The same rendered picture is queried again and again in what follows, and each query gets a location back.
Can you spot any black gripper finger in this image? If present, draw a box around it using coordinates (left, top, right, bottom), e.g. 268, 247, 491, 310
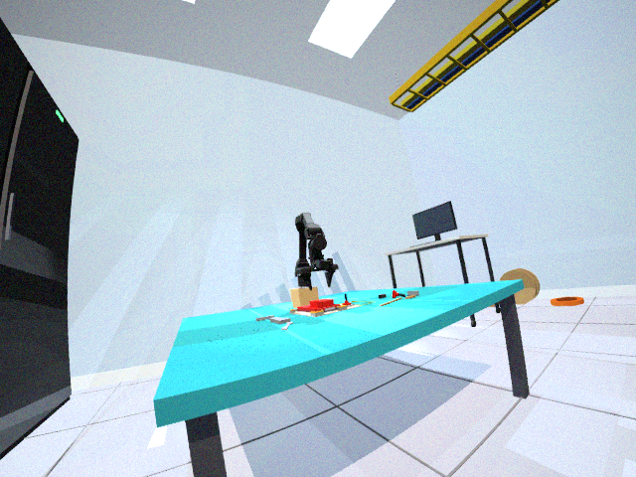
299, 274, 312, 291
325, 270, 337, 288

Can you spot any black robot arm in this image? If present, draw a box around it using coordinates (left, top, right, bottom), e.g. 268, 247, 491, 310
294, 213, 333, 288

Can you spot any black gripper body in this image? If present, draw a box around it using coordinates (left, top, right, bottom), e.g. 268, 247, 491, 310
296, 252, 339, 275

